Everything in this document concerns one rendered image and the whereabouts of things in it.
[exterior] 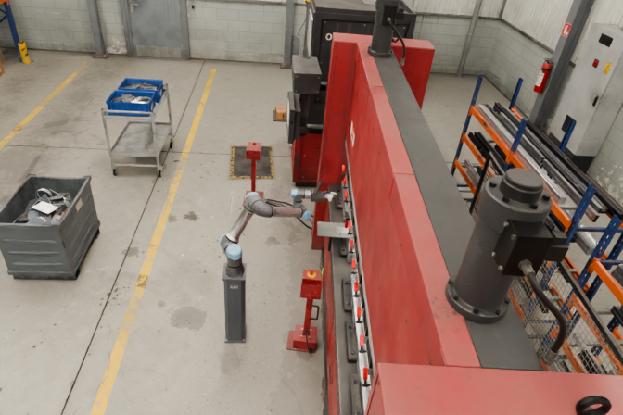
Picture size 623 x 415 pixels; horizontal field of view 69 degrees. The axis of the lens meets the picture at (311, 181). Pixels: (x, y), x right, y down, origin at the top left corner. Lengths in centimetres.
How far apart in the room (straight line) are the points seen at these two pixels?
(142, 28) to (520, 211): 960
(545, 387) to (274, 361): 292
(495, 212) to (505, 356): 43
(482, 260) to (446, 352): 28
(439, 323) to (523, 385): 26
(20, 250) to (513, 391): 427
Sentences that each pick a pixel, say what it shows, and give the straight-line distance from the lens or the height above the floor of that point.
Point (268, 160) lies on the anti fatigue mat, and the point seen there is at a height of 1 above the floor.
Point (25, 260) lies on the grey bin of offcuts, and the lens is 497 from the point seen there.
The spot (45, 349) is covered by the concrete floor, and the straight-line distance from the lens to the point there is 454.
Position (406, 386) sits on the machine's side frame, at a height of 230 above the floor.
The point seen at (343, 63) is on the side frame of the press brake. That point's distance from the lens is 399.
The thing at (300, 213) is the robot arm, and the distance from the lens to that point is 356.
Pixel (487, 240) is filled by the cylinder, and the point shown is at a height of 258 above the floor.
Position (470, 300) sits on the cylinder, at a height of 235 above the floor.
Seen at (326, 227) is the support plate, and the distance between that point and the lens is 379.
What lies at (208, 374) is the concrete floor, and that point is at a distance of 407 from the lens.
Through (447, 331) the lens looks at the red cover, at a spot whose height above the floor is 230.
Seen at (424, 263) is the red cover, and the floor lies 230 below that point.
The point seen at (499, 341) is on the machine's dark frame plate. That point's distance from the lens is 151.
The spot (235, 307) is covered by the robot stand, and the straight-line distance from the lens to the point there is 388.
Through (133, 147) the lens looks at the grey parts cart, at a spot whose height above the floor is 33.
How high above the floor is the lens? 338
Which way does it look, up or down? 33 degrees down
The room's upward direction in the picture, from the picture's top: 6 degrees clockwise
